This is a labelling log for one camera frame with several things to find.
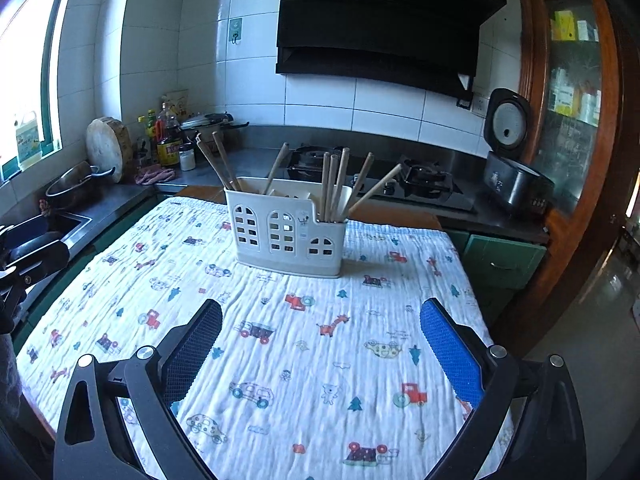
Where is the dark brown chopstick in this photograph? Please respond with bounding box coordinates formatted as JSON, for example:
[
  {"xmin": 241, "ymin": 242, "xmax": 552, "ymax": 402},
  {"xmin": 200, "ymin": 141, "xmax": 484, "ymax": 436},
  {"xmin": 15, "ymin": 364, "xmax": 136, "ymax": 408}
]
[
  {"xmin": 213, "ymin": 131, "xmax": 242, "ymax": 192},
  {"xmin": 195, "ymin": 133, "xmax": 232, "ymax": 190}
]

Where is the light wooden chopstick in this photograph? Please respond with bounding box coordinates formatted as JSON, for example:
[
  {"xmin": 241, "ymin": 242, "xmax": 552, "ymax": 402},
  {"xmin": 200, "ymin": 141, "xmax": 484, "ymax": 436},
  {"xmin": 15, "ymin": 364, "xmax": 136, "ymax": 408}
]
[
  {"xmin": 324, "ymin": 154, "xmax": 340, "ymax": 222},
  {"xmin": 330, "ymin": 148, "xmax": 350, "ymax": 222},
  {"xmin": 352, "ymin": 152, "xmax": 374, "ymax": 200},
  {"xmin": 262, "ymin": 142, "xmax": 288, "ymax": 195},
  {"xmin": 346, "ymin": 164, "xmax": 401, "ymax": 217},
  {"xmin": 319, "ymin": 152, "xmax": 331, "ymax": 222}
]

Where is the black wok pan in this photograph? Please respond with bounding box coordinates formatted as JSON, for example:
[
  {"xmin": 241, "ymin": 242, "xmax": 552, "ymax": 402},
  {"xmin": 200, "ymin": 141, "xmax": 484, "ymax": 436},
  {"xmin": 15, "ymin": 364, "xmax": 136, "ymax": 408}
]
[{"xmin": 44, "ymin": 160, "xmax": 115, "ymax": 210}]

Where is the green cabinet drawer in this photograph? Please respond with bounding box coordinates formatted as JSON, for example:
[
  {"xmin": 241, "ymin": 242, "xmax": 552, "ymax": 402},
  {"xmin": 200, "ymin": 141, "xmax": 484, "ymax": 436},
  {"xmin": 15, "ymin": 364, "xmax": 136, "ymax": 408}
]
[{"xmin": 447, "ymin": 230, "xmax": 547, "ymax": 290}]

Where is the round wooden cutting board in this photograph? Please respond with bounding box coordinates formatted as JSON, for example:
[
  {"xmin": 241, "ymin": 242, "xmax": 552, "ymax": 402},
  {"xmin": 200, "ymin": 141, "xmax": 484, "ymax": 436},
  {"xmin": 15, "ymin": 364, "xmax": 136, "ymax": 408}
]
[{"xmin": 86, "ymin": 117, "xmax": 134, "ymax": 183}]

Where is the white patterned table cloth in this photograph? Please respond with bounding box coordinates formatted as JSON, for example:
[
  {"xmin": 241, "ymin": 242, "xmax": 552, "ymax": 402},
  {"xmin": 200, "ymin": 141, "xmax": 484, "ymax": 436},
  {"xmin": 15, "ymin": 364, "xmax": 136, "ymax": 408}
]
[{"xmin": 17, "ymin": 197, "xmax": 488, "ymax": 479}]

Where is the pink cloth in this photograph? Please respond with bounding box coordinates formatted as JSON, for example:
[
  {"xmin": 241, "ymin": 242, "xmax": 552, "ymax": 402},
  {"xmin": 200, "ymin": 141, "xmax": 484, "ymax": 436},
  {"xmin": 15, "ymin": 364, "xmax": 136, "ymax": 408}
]
[{"xmin": 134, "ymin": 165, "xmax": 176, "ymax": 185}]

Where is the yellow oil bottle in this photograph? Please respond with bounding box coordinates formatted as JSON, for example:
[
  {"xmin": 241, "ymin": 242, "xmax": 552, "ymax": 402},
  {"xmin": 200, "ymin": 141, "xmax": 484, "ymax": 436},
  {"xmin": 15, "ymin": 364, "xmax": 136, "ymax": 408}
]
[{"xmin": 144, "ymin": 108, "xmax": 157, "ymax": 156}]

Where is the black rice cooker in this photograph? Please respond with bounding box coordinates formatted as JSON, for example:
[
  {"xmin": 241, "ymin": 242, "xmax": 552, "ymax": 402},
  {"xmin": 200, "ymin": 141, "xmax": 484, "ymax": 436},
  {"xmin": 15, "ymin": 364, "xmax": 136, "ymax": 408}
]
[{"xmin": 483, "ymin": 88, "xmax": 554, "ymax": 217}]

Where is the small white jar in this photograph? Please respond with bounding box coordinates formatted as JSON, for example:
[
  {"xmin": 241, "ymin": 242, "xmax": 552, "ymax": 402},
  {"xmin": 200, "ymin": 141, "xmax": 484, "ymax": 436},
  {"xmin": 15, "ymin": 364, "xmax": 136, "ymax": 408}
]
[{"xmin": 179, "ymin": 143, "xmax": 196, "ymax": 171}]

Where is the dark sauce bottle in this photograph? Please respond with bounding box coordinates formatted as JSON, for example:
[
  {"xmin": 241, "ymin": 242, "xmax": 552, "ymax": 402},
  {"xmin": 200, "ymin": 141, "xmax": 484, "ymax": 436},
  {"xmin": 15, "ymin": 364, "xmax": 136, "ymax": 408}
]
[{"xmin": 156, "ymin": 102, "xmax": 184, "ymax": 167}]

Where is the black gas stove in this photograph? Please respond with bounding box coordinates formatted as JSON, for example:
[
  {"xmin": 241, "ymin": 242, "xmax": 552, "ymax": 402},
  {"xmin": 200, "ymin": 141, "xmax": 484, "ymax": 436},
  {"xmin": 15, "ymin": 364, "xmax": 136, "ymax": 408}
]
[{"xmin": 284, "ymin": 144, "xmax": 478, "ymax": 214}]

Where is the steel pot with lid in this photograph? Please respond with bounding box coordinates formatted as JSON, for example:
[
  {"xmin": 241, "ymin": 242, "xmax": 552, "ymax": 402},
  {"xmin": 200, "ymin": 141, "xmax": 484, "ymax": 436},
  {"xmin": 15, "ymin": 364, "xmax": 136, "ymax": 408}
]
[{"xmin": 181, "ymin": 113, "xmax": 250, "ymax": 131}]

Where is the white plastic utensil holder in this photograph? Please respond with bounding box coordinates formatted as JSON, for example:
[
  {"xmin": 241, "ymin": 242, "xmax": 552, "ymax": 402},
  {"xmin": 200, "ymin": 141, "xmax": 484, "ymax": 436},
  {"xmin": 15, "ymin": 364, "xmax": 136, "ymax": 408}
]
[{"xmin": 224, "ymin": 177, "xmax": 346, "ymax": 278}]

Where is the wooden glass door cabinet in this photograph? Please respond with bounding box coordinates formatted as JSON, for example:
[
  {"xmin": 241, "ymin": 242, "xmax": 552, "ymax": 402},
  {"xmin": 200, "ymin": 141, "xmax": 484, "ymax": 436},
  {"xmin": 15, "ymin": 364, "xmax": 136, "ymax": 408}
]
[{"xmin": 503, "ymin": 0, "xmax": 639, "ymax": 350}]

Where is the black range hood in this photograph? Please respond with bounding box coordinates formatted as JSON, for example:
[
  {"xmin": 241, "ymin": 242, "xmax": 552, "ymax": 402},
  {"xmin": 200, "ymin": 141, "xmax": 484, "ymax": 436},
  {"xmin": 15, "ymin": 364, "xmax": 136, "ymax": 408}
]
[{"xmin": 276, "ymin": 0, "xmax": 506, "ymax": 102}]

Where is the wall power socket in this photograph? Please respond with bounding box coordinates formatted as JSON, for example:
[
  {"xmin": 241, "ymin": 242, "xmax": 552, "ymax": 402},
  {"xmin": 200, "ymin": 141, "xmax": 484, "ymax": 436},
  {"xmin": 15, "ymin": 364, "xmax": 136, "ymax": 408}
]
[{"xmin": 471, "ymin": 93, "xmax": 489, "ymax": 118}]

